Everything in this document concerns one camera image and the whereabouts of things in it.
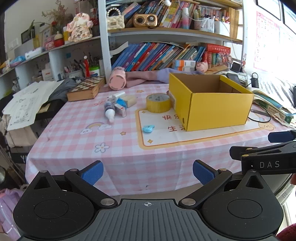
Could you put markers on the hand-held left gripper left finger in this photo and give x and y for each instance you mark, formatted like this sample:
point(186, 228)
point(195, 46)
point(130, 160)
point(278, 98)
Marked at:
point(93, 172)

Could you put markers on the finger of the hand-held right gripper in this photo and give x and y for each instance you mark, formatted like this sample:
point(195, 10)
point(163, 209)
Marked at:
point(282, 136)
point(240, 151)

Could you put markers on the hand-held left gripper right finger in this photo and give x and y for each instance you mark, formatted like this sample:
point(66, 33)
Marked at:
point(203, 172)

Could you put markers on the yellow cardboard box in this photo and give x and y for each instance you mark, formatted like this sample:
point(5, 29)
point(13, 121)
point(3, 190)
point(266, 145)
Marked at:
point(215, 111)

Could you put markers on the white bottle with grey cap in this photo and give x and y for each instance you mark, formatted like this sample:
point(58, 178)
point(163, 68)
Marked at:
point(109, 113)

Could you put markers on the small red and white box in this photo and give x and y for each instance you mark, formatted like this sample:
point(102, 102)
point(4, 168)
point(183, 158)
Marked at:
point(121, 110)

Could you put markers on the light blue clip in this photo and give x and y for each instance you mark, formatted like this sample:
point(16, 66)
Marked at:
point(148, 129)

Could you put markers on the blue plastic packet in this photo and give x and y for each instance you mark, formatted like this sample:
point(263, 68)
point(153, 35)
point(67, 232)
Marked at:
point(121, 102)

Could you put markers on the yellow tape roll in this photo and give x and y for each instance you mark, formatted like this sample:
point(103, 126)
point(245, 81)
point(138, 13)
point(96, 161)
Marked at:
point(158, 106)

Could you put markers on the white eraser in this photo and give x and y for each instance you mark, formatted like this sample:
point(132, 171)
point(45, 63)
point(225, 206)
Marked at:
point(131, 100)

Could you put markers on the desktop with pink checkered cloth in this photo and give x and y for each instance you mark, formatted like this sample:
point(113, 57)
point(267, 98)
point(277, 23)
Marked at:
point(115, 150)

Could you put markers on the pile of books and papers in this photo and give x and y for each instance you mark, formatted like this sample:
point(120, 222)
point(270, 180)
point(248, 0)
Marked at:
point(272, 104)

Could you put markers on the black power adapter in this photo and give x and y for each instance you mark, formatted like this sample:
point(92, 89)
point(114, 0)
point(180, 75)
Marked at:
point(254, 82)

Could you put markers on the red fleece garment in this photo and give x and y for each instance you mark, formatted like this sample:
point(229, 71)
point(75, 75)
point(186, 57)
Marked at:
point(288, 234)

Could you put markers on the black smartphone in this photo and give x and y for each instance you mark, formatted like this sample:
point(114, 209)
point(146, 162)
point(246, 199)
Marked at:
point(233, 77)

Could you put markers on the white charger plug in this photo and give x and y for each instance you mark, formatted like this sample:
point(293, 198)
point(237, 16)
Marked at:
point(116, 95)

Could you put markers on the wooden chessboard box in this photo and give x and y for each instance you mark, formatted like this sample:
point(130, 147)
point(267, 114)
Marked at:
point(85, 89)

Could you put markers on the grey cloth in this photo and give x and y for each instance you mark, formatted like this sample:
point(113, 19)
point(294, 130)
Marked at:
point(62, 89)

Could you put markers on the pink pig plush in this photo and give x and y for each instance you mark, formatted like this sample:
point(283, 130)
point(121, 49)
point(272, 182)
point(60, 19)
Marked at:
point(202, 67)

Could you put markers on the pink cup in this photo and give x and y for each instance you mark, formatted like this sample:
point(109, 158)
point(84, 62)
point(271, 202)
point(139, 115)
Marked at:
point(116, 81)

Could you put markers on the white paper sheets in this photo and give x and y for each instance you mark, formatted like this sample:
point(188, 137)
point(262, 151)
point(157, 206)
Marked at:
point(27, 104)

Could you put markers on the row of red thick books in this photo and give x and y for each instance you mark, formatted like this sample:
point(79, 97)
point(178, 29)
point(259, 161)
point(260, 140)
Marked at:
point(217, 55)

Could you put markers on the white jar with green lid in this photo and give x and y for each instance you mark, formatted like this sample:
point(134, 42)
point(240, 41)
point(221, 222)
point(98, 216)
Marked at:
point(94, 71)

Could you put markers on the orange and white boxes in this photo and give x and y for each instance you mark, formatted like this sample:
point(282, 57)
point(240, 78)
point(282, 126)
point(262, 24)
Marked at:
point(183, 65)

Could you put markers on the pen holder with pens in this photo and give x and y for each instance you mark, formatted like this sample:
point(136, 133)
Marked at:
point(75, 69)

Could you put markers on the red bottle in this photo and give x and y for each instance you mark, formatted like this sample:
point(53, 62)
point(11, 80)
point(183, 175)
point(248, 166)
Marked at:
point(87, 67)

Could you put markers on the purple cloth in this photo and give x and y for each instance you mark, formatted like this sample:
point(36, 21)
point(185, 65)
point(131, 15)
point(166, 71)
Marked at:
point(165, 74)

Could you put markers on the pink cloth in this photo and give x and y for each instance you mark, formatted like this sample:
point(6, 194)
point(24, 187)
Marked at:
point(141, 77)

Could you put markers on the white bookshelf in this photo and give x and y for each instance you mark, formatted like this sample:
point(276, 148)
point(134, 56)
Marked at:
point(104, 46)

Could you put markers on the row of colourful books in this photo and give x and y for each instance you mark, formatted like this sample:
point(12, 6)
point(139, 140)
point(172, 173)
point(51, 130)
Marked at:
point(152, 55)

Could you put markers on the clear pen organiser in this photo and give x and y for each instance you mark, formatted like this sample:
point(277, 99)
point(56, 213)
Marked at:
point(204, 24)

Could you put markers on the red and white jar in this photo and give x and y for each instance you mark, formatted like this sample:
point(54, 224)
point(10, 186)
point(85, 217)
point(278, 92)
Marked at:
point(59, 40)

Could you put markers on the yellow bottle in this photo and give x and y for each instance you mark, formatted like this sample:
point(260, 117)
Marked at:
point(37, 41)

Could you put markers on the pastel bottle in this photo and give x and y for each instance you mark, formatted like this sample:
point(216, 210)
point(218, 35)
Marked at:
point(185, 18)

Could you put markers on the pink doll ornament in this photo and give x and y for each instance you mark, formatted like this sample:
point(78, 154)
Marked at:
point(79, 27)

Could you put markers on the white quilted handbag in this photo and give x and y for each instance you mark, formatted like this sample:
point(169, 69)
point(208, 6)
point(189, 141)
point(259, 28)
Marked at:
point(115, 22)

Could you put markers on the shelf row of thin books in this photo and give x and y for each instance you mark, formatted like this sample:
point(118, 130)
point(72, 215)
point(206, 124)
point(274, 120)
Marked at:
point(166, 14)

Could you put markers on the wooden radio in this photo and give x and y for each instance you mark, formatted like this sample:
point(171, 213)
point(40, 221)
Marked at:
point(145, 20)

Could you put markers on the dried flower bunch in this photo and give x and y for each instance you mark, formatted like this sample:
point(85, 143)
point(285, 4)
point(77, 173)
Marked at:
point(57, 14)

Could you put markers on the pink wall poster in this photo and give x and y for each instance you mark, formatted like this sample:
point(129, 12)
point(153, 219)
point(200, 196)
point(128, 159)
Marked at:
point(266, 41)

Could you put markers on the black picture frame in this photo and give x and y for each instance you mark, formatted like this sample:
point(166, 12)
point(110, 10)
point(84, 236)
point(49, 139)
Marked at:
point(27, 36)

